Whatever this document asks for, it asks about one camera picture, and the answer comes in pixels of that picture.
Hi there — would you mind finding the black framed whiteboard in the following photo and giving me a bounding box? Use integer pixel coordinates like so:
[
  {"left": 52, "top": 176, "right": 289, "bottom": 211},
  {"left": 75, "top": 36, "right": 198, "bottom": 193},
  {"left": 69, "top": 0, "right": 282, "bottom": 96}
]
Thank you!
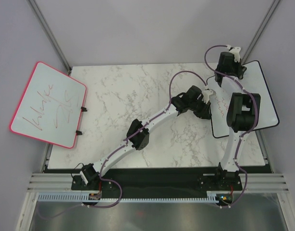
[{"left": 207, "top": 60, "right": 280, "bottom": 139}]

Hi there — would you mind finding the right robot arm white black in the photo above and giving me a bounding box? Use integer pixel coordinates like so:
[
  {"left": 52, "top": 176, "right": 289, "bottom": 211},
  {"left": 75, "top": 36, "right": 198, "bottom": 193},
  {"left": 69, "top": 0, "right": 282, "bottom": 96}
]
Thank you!
[{"left": 213, "top": 51, "right": 260, "bottom": 190}]

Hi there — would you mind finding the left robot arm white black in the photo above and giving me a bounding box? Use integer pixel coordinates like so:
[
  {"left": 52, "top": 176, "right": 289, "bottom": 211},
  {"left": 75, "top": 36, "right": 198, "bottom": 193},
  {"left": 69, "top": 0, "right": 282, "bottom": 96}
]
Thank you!
[{"left": 80, "top": 86, "right": 214, "bottom": 190}]

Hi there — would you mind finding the pink framed whiteboard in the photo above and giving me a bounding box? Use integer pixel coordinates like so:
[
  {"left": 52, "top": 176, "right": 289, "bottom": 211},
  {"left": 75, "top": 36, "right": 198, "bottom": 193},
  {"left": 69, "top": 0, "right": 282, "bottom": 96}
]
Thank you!
[{"left": 9, "top": 62, "right": 87, "bottom": 149}]

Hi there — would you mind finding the upper black clip pink board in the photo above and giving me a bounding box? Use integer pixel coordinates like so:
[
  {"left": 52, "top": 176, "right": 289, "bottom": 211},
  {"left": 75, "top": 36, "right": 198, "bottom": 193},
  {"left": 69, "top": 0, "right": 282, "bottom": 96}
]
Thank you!
[{"left": 81, "top": 106, "right": 87, "bottom": 112}]

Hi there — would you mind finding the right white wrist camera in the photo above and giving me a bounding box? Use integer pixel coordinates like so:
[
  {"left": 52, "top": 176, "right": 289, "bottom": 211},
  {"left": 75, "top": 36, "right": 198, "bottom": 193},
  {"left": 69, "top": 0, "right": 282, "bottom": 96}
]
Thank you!
[{"left": 226, "top": 45, "right": 241, "bottom": 63}]

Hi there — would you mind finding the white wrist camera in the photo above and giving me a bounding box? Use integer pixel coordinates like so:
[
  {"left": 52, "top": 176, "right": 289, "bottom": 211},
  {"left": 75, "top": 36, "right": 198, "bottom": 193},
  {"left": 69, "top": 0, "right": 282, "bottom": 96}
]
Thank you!
[
  {"left": 226, "top": 45, "right": 241, "bottom": 63},
  {"left": 202, "top": 89, "right": 215, "bottom": 104}
]

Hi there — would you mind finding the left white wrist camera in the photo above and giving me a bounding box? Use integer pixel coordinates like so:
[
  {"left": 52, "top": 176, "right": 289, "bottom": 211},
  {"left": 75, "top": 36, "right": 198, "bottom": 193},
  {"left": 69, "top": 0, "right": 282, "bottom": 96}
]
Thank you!
[{"left": 202, "top": 89, "right": 215, "bottom": 104}]

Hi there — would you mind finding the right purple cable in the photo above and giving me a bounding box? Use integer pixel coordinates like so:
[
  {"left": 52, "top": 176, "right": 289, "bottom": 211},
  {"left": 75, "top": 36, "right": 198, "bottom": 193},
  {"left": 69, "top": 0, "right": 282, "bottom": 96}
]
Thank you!
[{"left": 204, "top": 44, "right": 260, "bottom": 209}]

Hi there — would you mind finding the purple cable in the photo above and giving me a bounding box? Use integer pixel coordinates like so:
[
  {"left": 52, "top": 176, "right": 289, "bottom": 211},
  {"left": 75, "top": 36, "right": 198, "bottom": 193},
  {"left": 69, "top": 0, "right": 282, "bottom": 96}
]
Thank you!
[
  {"left": 204, "top": 44, "right": 260, "bottom": 209},
  {"left": 37, "top": 71, "right": 209, "bottom": 219}
]

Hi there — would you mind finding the right aluminium corner post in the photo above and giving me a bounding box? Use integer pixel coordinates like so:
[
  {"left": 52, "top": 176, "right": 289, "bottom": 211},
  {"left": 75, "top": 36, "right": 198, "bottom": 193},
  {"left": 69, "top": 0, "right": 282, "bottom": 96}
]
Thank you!
[{"left": 242, "top": 0, "right": 282, "bottom": 64}]

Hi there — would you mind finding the aluminium corner post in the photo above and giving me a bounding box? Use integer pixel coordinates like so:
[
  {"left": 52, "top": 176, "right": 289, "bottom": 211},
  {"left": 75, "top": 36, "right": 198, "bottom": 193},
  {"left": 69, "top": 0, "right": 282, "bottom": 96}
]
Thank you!
[
  {"left": 242, "top": 0, "right": 282, "bottom": 64},
  {"left": 26, "top": 0, "right": 72, "bottom": 74}
]

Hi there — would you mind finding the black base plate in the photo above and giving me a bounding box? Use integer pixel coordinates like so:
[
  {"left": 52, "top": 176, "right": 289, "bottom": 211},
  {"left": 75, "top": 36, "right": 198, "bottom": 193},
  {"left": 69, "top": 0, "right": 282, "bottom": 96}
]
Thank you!
[{"left": 71, "top": 167, "right": 243, "bottom": 200}]

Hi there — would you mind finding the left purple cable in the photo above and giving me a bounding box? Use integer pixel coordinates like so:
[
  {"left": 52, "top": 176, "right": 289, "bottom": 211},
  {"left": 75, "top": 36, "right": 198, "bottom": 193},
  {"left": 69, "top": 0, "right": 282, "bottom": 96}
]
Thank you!
[{"left": 37, "top": 71, "right": 209, "bottom": 219}]

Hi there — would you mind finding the aluminium rail frame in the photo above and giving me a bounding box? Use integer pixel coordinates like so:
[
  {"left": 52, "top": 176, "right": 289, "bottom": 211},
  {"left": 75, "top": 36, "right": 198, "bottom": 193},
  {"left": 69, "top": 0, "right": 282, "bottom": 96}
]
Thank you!
[{"left": 27, "top": 173, "right": 289, "bottom": 193}]

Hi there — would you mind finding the white slotted cable duct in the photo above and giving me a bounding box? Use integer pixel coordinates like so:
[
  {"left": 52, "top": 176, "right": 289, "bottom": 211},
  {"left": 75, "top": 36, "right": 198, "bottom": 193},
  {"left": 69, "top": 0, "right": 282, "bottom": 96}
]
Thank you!
[{"left": 38, "top": 191, "right": 242, "bottom": 203}]

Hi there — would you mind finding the left aluminium corner post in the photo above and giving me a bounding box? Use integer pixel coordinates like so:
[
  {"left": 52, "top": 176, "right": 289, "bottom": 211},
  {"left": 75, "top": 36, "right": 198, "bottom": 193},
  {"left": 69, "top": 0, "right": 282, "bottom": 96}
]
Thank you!
[{"left": 26, "top": 0, "right": 72, "bottom": 74}]

